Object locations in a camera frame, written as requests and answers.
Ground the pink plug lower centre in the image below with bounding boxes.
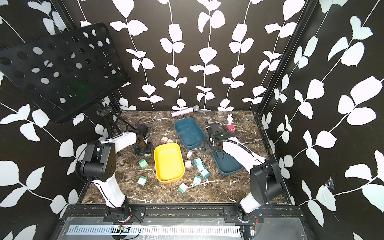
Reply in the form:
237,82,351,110
184,160,192,170

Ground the pink plug upper centre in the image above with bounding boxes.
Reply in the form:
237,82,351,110
187,151,193,159

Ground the white rabbit pink figurine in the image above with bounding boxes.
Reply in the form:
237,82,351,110
227,114,236,133

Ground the black perforated music stand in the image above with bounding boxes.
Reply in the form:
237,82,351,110
1,23,131,124

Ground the yellow storage box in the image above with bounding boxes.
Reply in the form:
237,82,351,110
154,143,185,184

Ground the green plug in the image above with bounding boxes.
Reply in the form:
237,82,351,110
139,159,148,169
178,183,188,194
137,176,148,186

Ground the teal storage box right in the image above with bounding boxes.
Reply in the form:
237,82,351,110
211,152,244,176

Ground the black front mounting rail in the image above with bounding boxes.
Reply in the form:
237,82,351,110
59,203,306,225

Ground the teal storage box rear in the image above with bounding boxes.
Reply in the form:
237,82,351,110
174,118,205,150

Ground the blue plug bottom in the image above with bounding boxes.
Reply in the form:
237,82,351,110
193,176,203,185

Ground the black tripod stand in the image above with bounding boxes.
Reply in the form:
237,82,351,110
97,103,125,139

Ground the blue plug top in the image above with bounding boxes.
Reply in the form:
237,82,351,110
194,158,203,166

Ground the pink glitter microphone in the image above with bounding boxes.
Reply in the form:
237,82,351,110
171,105,200,118

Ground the blue plug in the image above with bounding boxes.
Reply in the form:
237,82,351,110
194,158,203,166
193,176,203,185
200,169,210,179
197,163,206,172

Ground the teal storage box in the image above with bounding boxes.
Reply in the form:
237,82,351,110
211,152,244,176
174,118,205,150

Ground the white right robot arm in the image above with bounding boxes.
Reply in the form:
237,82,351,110
202,121,284,214

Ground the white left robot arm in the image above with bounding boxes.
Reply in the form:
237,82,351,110
80,124,152,209

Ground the white perforated cable tray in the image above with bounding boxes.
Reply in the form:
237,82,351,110
65,225,241,238

